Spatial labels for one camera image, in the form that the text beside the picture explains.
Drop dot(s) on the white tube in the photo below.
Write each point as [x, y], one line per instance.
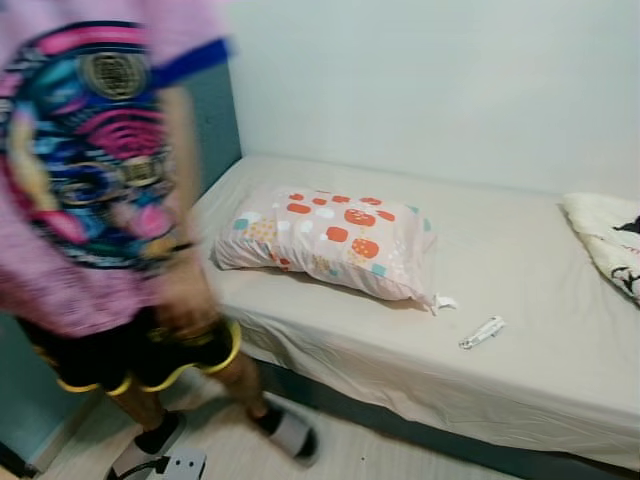
[483, 333]

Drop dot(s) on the bed mattress with beige sheet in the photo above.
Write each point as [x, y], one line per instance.
[500, 260]

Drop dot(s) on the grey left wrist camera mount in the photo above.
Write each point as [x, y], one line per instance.
[185, 465]

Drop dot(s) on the white paper scrap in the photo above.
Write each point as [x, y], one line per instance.
[446, 302]

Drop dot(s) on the pink pillow with orange dots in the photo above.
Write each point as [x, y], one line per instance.
[330, 240]

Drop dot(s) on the teal bed base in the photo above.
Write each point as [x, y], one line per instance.
[450, 445]

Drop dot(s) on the cream blanket with black print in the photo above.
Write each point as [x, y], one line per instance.
[605, 235]

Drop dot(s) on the person in pink shirt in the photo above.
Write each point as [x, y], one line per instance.
[90, 150]

